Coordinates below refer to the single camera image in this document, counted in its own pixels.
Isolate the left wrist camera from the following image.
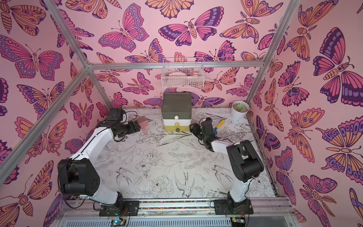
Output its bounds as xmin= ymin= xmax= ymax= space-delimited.
xmin=107 ymin=108 xmax=127 ymax=123

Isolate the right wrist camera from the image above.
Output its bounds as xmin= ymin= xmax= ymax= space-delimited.
xmin=201 ymin=117 xmax=214 ymax=135

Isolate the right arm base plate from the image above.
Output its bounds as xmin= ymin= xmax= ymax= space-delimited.
xmin=213 ymin=199 xmax=254 ymax=216

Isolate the blue yellow garden fork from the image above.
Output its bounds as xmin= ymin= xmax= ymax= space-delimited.
xmin=212 ymin=119 xmax=226 ymax=136

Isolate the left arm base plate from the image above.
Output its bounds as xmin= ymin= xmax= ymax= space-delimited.
xmin=99 ymin=201 xmax=140 ymax=217

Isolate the white potted succulent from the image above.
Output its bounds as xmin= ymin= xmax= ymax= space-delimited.
xmin=231 ymin=101 xmax=250 ymax=120

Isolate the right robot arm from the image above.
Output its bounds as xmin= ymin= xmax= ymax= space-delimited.
xmin=189 ymin=120 xmax=264 ymax=214

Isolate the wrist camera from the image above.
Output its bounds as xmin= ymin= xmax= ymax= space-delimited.
xmin=107 ymin=108 xmax=127 ymax=123
xmin=201 ymin=117 xmax=214 ymax=135

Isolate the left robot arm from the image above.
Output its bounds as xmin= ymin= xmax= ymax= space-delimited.
xmin=57 ymin=108 xmax=141 ymax=208

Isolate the white wire basket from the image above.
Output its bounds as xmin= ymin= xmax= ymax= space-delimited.
xmin=160 ymin=58 xmax=205 ymax=89

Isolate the pink dustpan brush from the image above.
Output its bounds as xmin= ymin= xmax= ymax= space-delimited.
xmin=137 ymin=116 xmax=148 ymax=135

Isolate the three-tier drawer cabinet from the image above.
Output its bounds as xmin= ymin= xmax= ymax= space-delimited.
xmin=162 ymin=93 xmax=192 ymax=132

